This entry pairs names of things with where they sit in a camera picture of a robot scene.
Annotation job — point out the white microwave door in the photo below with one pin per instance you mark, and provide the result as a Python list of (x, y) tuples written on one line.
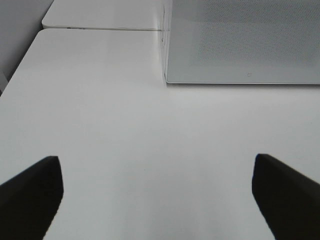
[(244, 42)]

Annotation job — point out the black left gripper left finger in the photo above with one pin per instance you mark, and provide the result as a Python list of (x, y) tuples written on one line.
[(30, 200)]

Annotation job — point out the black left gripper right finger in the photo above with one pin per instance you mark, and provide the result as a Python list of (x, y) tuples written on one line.
[(288, 200)]

